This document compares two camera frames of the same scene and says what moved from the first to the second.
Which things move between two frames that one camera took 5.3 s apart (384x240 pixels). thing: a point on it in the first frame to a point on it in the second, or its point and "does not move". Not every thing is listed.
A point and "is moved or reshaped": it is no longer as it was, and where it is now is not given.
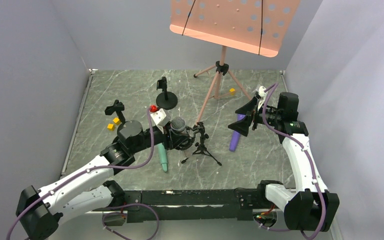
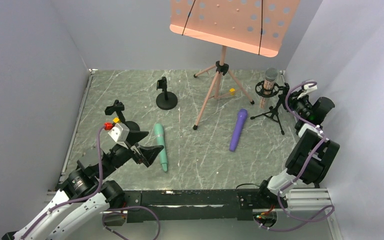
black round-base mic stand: (118, 107) does not move
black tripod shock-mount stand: (183, 140) is moved or reshaped
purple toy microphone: (236, 136) does not move
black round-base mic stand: (166, 100) does not move
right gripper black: (255, 117) to (293, 100)
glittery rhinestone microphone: (178, 124) to (271, 74)
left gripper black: (172, 139) to (133, 150)
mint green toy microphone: (162, 155) does not move
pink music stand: (259, 27) does not move
